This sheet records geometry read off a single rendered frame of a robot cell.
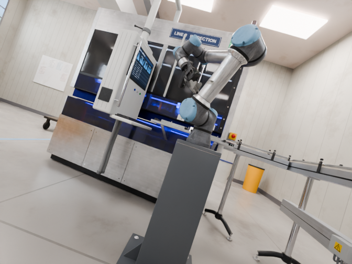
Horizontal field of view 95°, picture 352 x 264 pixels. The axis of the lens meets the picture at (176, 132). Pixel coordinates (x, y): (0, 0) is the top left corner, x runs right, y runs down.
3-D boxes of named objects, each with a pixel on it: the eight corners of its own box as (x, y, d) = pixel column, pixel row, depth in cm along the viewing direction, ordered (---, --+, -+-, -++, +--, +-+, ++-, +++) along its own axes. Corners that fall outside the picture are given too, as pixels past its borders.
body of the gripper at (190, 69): (194, 74, 97) (186, 59, 100) (185, 83, 102) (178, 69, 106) (201, 76, 102) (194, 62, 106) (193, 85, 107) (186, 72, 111)
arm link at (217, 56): (275, 54, 86) (205, 53, 120) (270, 41, 78) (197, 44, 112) (265, 74, 87) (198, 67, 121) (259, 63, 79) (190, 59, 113)
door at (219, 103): (190, 102, 182) (206, 54, 184) (228, 113, 174) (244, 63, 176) (190, 102, 182) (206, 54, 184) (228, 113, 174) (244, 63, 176)
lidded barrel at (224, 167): (207, 175, 492) (213, 156, 494) (224, 181, 489) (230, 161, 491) (210, 179, 441) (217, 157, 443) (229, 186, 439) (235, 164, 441)
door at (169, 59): (152, 92, 191) (168, 46, 193) (189, 102, 182) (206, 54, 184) (152, 91, 191) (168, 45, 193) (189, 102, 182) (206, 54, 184)
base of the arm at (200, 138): (211, 149, 91) (217, 133, 91) (186, 141, 91) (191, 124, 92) (207, 148, 106) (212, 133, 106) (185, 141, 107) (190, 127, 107)
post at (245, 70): (193, 220, 175) (252, 40, 182) (198, 222, 174) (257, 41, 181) (193, 222, 169) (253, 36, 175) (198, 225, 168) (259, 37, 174)
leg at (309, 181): (277, 256, 144) (302, 174, 146) (287, 261, 142) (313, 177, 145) (282, 263, 135) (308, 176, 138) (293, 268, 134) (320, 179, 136)
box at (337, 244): (327, 248, 96) (331, 233, 96) (337, 252, 95) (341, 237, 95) (344, 262, 84) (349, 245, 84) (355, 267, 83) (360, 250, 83)
